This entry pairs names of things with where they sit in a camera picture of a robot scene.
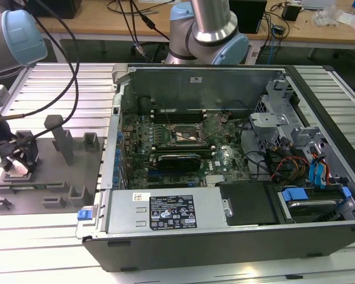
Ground wooden desk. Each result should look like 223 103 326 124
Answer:
32 0 355 64

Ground blue disk carrier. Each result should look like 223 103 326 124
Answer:
279 185 353 223

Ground blue network cable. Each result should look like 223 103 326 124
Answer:
268 37 276 64

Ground black PC case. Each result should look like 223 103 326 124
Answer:
76 63 355 273

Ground clear plastic bag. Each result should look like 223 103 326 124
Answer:
311 4 343 28

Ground RAM slot white clips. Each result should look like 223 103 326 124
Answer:
152 143 217 150
151 107 208 113

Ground white cardboard box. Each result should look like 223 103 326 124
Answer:
336 11 355 32

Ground blue flat wire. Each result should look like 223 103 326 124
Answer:
308 156 330 191

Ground silver power supply unit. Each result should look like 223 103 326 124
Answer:
105 189 227 235

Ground metal socket cover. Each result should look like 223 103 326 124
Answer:
201 113 224 140

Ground blue case latch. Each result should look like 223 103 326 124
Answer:
77 206 95 221

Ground hard disk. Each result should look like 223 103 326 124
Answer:
287 199 338 222

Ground CPU socket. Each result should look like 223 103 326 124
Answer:
169 122 206 146

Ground silver chipset heatsink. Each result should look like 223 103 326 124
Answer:
205 174 226 186

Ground grey parts rack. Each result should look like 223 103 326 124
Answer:
0 114 107 214

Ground coloured wire bundle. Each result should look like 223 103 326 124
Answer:
265 141 312 182

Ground grey metal drive cage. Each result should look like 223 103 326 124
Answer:
248 77 355 221

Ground black power adapter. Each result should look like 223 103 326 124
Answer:
282 4 302 22

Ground silver CPU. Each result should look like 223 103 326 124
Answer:
8 161 30 178

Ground grey flat device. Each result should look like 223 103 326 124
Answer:
301 0 335 9

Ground black box-shaped device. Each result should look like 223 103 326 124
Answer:
28 0 83 18

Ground green motherboard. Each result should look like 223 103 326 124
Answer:
120 112 253 190

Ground black plastic shroud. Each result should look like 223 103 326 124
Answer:
218 182 280 227

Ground black graphics card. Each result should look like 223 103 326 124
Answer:
154 150 202 173

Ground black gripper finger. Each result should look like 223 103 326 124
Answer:
0 141 21 173
14 132 40 175

